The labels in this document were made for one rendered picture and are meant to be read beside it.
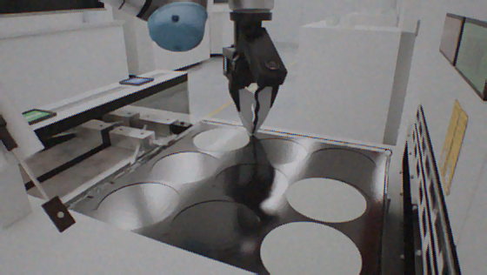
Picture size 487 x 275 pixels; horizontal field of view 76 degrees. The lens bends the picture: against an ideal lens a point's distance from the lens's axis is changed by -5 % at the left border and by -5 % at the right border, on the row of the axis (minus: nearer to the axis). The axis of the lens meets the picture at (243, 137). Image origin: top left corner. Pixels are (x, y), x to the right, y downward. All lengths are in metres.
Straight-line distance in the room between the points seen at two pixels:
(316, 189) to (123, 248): 0.27
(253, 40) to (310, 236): 0.31
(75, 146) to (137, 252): 0.38
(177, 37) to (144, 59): 4.66
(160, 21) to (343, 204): 0.32
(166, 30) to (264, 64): 0.15
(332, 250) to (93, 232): 0.23
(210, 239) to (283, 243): 0.08
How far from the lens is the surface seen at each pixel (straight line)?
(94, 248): 0.28
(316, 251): 0.36
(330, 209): 0.42
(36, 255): 0.29
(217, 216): 0.40
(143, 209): 0.42
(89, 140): 0.64
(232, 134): 0.61
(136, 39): 5.04
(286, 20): 8.63
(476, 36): 0.31
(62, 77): 3.91
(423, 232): 0.34
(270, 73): 0.48
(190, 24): 0.43
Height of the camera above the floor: 1.14
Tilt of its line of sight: 23 degrees down
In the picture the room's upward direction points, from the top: straight up
